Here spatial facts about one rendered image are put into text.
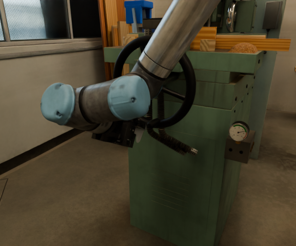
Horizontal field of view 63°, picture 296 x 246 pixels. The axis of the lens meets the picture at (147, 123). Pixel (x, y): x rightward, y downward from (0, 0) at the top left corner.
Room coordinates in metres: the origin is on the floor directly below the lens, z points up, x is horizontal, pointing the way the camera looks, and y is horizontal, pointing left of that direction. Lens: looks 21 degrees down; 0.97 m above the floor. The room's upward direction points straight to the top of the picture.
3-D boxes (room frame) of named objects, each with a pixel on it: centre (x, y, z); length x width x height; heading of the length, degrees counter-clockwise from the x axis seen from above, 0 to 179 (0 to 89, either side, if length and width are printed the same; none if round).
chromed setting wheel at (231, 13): (1.10, -0.35, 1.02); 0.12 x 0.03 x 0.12; 150
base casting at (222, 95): (1.15, -0.24, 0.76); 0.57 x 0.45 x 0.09; 150
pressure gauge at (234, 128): (0.74, -0.30, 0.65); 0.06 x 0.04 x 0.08; 60
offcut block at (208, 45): (0.88, -0.21, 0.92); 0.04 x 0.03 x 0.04; 39
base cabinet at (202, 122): (1.15, -0.24, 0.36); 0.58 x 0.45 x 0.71; 150
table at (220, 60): (0.97, -0.10, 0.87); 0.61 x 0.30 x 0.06; 60
